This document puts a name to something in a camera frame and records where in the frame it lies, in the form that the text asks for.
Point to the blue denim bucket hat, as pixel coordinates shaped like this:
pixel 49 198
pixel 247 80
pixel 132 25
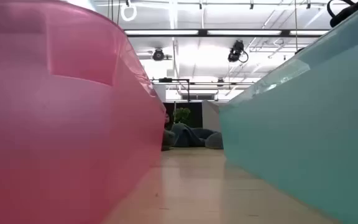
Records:
pixel 185 135

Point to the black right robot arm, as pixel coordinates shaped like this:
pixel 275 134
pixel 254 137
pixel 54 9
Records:
pixel 342 15

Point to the green leafy room plant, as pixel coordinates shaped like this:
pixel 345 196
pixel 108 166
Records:
pixel 182 115

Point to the long ceiling light bar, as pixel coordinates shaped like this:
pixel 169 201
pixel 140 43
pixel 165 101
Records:
pixel 204 32

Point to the red translucent plastic bin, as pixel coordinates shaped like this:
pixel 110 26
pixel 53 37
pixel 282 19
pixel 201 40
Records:
pixel 57 124

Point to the teal translucent plastic bin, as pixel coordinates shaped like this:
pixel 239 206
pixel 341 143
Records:
pixel 306 140

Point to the black overhead frame bar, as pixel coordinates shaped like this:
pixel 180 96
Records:
pixel 179 81

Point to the black round ceiling camera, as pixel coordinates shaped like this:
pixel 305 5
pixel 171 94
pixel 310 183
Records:
pixel 158 55

